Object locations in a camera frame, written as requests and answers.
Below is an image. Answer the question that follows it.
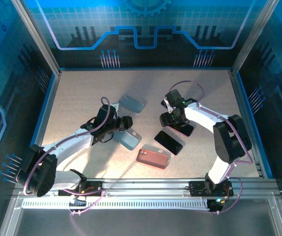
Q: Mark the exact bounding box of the black phone with pink edge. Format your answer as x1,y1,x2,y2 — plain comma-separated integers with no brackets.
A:
169,122,195,137

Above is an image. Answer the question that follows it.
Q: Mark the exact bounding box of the light blue phone case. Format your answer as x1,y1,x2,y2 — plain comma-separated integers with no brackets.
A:
112,127,141,151

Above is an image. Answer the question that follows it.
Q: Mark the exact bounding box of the black phone with blue edge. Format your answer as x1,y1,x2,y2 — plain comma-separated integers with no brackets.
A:
154,130,184,156

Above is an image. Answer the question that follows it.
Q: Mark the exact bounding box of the red phone case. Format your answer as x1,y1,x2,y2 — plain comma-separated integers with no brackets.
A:
136,147,169,170

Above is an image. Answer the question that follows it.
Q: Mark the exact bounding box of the grey metal front tray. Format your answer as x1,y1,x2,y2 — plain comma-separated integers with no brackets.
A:
0,191,282,236

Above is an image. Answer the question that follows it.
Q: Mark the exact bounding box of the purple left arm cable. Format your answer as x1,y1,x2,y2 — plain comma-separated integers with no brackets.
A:
22,96,112,197

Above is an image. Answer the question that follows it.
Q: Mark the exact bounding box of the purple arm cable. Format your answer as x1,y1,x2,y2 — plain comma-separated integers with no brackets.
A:
22,96,112,197
169,80,254,180

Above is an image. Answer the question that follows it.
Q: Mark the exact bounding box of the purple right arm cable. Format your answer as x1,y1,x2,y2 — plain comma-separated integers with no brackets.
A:
169,80,254,180

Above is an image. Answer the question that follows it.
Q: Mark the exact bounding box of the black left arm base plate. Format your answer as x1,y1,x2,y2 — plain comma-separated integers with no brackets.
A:
58,180,105,197

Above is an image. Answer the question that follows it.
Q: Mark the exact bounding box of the aluminium table side rail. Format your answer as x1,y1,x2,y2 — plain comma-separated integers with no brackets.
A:
229,69,274,179
30,71,63,148

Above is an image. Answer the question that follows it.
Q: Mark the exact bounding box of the aluminium mounting rail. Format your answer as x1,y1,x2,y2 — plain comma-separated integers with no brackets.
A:
12,178,279,197

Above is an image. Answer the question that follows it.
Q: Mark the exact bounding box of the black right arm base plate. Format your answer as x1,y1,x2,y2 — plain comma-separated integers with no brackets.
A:
188,180,234,197

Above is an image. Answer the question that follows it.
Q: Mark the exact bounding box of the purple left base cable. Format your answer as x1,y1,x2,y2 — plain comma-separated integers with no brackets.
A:
68,189,107,216

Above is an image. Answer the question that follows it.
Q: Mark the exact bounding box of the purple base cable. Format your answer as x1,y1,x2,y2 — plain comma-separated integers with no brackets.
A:
68,189,107,216
211,177,244,215

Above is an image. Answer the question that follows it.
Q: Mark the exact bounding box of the white slotted cable duct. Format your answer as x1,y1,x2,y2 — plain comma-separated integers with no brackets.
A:
21,199,210,210

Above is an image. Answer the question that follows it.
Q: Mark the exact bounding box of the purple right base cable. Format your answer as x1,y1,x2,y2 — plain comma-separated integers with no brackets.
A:
211,177,244,215

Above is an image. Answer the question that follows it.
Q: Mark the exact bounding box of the aluminium frame post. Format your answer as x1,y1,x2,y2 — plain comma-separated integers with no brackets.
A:
11,0,62,76
230,0,281,77

